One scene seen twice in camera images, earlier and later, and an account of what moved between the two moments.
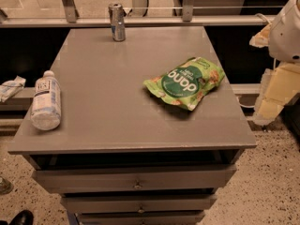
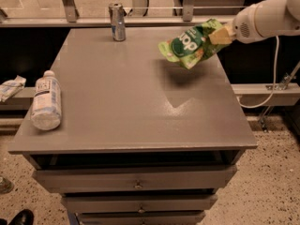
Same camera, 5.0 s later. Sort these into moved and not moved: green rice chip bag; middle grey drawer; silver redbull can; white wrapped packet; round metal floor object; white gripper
Moved: green rice chip bag; white gripper
Not moved: round metal floor object; middle grey drawer; white wrapped packet; silver redbull can
